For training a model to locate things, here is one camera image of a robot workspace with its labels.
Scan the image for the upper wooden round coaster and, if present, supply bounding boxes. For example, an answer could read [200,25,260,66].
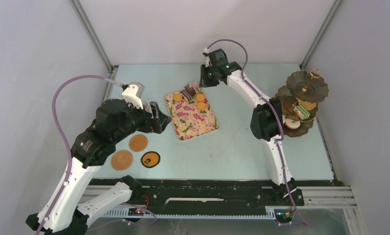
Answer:
[129,135,148,152]

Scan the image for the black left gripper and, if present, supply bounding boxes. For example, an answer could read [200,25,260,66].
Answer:
[112,98,171,143]

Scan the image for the striped chocolate cake slice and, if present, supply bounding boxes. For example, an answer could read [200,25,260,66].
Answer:
[180,85,197,101]

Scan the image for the white donut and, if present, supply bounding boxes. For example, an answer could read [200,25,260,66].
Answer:
[284,118,301,129]

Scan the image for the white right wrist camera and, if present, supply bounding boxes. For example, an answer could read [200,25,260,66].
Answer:
[203,47,211,67]

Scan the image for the three tier black cake stand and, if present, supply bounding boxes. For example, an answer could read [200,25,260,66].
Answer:
[275,68,330,138]

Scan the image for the chocolate cake piece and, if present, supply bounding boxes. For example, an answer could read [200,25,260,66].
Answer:
[188,82,199,90]

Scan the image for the lower wooden round coaster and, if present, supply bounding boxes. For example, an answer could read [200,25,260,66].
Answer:
[111,150,133,171]

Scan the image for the small yellow cookie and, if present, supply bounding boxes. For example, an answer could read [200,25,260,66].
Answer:
[173,94,183,102]

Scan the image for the small pink cup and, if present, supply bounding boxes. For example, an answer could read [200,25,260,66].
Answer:
[141,99,151,113]

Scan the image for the orange round biscuit lower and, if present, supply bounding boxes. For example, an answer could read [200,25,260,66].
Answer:
[197,102,207,111]

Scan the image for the wooden round coaster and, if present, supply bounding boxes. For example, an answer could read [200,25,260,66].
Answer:
[129,135,148,152]
[111,150,133,171]

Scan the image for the floral rectangular tray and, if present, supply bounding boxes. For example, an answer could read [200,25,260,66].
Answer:
[164,86,219,141]

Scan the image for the orange question mark coaster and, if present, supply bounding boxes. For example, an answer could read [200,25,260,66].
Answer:
[140,151,161,168]

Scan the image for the orange round biscuit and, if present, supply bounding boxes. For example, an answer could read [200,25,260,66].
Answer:
[197,102,207,111]
[196,93,206,102]

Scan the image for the orange round biscuit upper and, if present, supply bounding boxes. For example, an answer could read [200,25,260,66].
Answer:
[196,93,206,102]

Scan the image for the green striped cake slice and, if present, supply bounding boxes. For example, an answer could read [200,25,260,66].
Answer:
[293,105,310,120]

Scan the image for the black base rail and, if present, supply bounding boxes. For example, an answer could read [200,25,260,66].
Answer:
[84,177,304,217]

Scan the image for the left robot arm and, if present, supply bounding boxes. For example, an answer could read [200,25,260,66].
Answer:
[26,99,172,235]

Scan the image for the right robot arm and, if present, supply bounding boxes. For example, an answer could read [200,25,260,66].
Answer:
[200,48,300,208]

